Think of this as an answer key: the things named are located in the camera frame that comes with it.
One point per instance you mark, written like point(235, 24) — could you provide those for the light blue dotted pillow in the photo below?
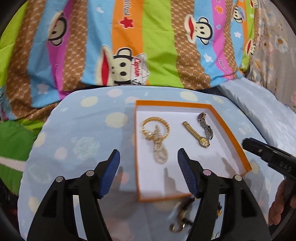
point(84, 129)

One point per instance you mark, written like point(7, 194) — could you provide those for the person's right hand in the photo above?
point(277, 207)

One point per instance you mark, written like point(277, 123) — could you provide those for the gold chain bangle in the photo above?
point(161, 130)

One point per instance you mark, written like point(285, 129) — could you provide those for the gold wristwatch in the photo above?
point(203, 142)

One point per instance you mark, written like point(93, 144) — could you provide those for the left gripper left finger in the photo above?
point(67, 199)

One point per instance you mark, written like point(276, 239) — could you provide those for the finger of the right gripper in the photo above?
point(276, 159)

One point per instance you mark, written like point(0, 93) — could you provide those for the colorful striped monkey quilt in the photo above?
point(52, 48)

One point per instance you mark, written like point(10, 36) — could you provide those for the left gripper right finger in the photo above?
point(242, 218)

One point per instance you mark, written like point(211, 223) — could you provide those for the silver wristwatch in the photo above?
point(201, 118)

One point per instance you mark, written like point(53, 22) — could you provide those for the green blanket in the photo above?
point(17, 138)

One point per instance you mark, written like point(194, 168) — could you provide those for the orange white jewelry box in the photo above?
point(156, 181)

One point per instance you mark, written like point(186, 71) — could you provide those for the grey floral bedsheet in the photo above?
point(273, 63)

